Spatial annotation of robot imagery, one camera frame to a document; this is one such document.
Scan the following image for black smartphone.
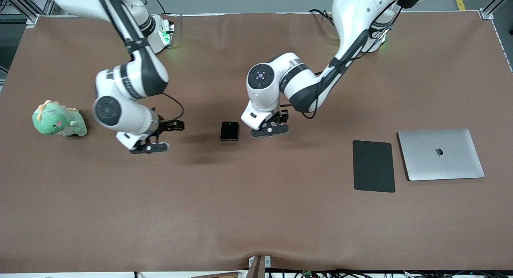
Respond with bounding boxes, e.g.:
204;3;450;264
220;121;239;142

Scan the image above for black mouse pad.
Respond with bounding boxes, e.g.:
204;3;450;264
352;140;396;193

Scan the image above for green dinosaur plush toy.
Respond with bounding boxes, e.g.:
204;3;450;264
32;100;88;137

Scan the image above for brown table cover mat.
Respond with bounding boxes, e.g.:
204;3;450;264
0;11;513;273

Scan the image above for silver closed laptop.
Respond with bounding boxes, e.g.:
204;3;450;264
398;128;485;181

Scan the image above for black left arm base cable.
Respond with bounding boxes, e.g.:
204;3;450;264
309;8;335;26

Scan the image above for black arm base cable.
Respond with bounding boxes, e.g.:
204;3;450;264
150;0;168;16
309;8;335;26

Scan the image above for black right arm base cable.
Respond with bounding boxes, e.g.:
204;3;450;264
150;0;168;16

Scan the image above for white table clamp bracket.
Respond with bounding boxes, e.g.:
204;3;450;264
248;255;272;278

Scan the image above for aluminium frame profile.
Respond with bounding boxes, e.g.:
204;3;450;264
479;0;513;20
0;0;55;28

